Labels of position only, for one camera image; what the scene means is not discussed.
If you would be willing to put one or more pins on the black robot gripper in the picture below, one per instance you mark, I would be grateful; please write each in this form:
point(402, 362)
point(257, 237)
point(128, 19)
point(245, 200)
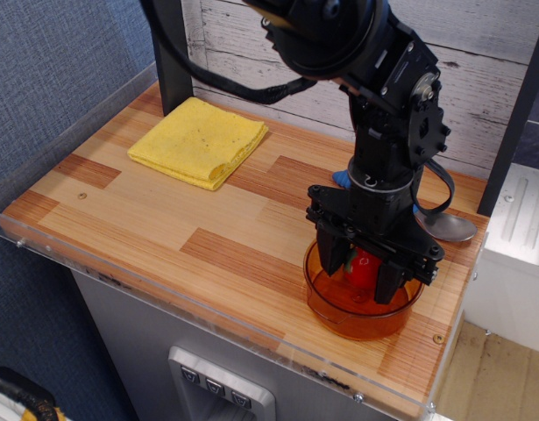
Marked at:
point(380, 222)

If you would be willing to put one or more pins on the red toy strawberry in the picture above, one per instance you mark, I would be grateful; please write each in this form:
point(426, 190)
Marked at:
point(361, 269)

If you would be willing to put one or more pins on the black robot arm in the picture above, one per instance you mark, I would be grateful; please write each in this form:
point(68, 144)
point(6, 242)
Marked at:
point(392, 81)

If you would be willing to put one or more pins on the yellow folded cloth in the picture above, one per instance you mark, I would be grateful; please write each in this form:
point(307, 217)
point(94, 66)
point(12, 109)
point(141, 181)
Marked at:
point(199, 144)

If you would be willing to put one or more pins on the orange transparent plastic pot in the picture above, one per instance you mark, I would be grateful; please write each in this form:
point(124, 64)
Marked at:
point(351, 312)

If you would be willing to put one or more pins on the white toy sink unit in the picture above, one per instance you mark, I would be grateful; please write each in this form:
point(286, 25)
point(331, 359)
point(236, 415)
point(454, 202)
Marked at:
point(503, 293)

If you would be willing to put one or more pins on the silver dispenser button panel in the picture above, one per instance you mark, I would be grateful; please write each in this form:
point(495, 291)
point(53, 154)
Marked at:
point(209, 391)

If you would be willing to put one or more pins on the grey toy fridge cabinet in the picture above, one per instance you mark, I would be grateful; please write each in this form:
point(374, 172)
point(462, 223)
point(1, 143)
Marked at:
point(138, 335)

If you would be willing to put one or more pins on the yellow object bottom left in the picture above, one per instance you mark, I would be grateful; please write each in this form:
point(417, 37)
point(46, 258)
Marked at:
point(43, 413)

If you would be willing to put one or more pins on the blue handled metal spoon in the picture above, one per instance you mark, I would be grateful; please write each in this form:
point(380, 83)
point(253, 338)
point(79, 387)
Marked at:
point(440, 225)

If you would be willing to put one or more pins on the dark right frame post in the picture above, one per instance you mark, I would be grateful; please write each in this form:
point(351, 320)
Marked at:
point(511, 139)

